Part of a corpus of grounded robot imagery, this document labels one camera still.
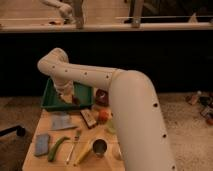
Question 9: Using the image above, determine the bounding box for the dark red grape bunch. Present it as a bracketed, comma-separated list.
[72, 96, 80, 105]

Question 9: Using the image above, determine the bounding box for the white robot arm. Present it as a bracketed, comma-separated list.
[37, 48, 177, 171]

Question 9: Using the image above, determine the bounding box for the green plastic tray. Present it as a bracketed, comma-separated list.
[41, 79, 93, 111]

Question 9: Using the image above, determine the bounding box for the grey folded cloth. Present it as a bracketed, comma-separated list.
[51, 114, 76, 131]

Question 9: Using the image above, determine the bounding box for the dark chocolate bar box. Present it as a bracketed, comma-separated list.
[80, 109, 97, 129]

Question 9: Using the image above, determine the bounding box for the dark red bowl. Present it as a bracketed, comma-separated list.
[95, 89, 109, 106]

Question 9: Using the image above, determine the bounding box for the small orange fruit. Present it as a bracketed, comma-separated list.
[98, 110, 109, 122]

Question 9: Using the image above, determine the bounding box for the green apple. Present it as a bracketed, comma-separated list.
[106, 120, 116, 134]

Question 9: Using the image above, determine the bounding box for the yellow banana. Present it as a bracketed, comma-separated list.
[73, 141, 92, 166]

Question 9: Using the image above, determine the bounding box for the black object at left edge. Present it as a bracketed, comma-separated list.
[0, 125, 26, 137]

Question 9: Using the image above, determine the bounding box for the blue sponge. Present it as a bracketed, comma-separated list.
[34, 134, 50, 157]

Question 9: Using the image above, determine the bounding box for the small metal cup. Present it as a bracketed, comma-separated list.
[92, 139, 107, 157]

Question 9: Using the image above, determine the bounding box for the green cucumber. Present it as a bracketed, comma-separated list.
[47, 136, 70, 162]

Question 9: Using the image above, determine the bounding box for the white paper cup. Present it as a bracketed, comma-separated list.
[112, 146, 122, 160]

